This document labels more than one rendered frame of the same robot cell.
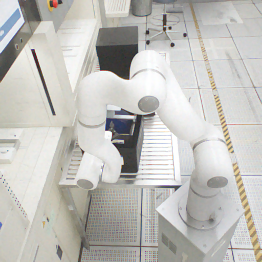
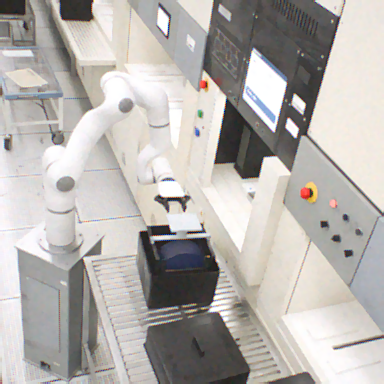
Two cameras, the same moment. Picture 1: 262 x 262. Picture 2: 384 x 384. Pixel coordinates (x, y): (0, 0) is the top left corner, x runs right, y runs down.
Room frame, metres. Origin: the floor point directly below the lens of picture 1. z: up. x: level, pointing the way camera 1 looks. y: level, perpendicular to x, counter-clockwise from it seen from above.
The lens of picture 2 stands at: (2.48, -0.83, 2.39)
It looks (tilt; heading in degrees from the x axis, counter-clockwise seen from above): 35 degrees down; 143
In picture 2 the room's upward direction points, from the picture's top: 12 degrees clockwise
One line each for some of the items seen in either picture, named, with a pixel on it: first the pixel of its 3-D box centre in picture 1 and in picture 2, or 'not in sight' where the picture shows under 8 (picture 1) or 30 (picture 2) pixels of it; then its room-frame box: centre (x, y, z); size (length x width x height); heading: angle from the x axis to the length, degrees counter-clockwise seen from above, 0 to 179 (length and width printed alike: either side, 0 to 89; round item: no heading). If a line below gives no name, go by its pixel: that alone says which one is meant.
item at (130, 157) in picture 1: (114, 139); (176, 266); (1.04, 0.07, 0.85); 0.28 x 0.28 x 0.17; 77
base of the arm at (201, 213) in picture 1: (202, 198); (60, 222); (0.64, -0.28, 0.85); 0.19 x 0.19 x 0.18
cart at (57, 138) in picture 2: not in sight; (27, 93); (-1.78, 0.17, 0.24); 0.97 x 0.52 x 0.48; 175
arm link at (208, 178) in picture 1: (210, 172); (58, 177); (0.61, -0.28, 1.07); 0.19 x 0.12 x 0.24; 174
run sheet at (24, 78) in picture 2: not in sight; (26, 77); (-1.61, 0.12, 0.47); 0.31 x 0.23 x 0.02; 14
